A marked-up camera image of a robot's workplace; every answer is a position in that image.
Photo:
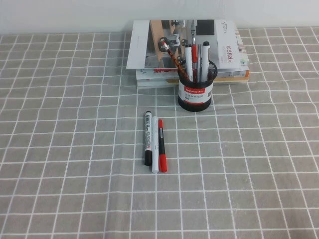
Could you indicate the red black double-tip pen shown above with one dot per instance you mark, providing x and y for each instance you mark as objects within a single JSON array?
[{"x": 163, "y": 161}]

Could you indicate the plain white pen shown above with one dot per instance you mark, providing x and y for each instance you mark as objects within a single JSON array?
[{"x": 155, "y": 149}]

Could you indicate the black mesh pen holder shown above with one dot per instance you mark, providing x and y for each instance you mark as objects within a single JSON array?
[{"x": 197, "y": 104}]

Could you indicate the grey ballpoint pen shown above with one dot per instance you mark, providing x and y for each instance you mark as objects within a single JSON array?
[{"x": 199, "y": 62}]

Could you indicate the red ballpoint pen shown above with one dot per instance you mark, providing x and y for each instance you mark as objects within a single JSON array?
[{"x": 194, "y": 54}]

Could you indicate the black white printed marker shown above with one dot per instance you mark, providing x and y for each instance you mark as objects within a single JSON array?
[{"x": 148, "y": 139}]

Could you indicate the thin white book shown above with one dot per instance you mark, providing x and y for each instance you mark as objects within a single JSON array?
[{"x": 154, "y": 85}]

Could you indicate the white robot brochure magazine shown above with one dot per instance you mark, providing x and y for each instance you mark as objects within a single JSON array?
[{"x": 139, "y": 44}]

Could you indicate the tan cover book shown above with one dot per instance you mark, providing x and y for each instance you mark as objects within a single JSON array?
[{"x": 231, "y": 80}]

